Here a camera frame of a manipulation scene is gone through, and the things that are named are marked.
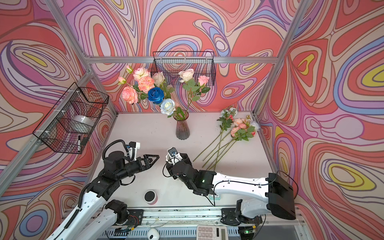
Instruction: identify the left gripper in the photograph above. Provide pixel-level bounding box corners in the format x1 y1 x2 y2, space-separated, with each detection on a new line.
114 155 159 182

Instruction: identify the pink grey glass vase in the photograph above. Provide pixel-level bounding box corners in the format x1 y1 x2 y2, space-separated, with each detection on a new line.
174 111 190 140

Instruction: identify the pale blue white rose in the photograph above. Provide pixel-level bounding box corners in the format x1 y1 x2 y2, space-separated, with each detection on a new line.
160 99 181 120

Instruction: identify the dark blue rose stem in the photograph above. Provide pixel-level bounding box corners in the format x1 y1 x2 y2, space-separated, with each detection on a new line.
148 87 165 105

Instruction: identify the orange pink carnation spray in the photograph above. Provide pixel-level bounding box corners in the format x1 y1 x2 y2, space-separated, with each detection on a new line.
118 76 155 105

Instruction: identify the cream white rose stem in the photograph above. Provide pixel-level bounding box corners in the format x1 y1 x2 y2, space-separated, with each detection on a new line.
152 72 175 99

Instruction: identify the pink carnation spray stem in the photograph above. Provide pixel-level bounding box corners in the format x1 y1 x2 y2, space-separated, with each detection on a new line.
126 65 150 82

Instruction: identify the light pink rose stem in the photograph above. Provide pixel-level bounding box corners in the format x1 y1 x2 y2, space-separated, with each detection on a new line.
183 75 211 112

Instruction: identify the cream pink rose stem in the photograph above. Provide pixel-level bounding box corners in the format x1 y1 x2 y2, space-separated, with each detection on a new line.
179 69 195 112

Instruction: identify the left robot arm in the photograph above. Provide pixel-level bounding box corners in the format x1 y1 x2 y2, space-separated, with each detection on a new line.
48 140 160 240

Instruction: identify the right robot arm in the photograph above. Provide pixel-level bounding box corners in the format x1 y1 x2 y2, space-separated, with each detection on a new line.
166 148 296 224

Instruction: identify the bunch of artificial flowers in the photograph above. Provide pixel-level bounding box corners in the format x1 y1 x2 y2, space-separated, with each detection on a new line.
194 107 261 171

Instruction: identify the mint green small clock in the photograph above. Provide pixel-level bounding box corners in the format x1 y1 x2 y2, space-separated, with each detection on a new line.
208 195 221 201

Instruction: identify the white pink calculator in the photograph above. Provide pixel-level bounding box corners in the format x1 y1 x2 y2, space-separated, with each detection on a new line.
196 225 229 240

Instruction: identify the white round device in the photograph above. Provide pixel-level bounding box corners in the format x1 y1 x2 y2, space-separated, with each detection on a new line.
147 228 160 240

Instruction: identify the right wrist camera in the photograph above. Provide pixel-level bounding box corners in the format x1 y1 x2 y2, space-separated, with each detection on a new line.
166 147 183 165

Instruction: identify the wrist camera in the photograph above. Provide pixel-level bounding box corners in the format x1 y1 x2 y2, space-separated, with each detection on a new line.
126 142 141 162
166 147 183 165

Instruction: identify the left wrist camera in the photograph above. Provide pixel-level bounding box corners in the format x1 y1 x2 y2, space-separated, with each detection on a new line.
126 142 141 162

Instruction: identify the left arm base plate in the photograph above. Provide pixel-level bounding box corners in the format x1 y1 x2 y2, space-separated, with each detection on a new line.
116 209 144 227

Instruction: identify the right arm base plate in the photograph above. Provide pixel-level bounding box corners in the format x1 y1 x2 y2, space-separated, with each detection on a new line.
220 208 263 226

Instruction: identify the black wire basket left wall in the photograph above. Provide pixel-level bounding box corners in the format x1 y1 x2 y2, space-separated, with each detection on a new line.
33 83 109 154

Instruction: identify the black wire basket wall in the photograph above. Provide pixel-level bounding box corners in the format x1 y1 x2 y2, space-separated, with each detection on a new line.
151 50 216 87
33 83 109 154

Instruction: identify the black wire basket back wall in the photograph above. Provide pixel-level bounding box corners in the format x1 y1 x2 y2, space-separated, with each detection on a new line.
151 50 216 87

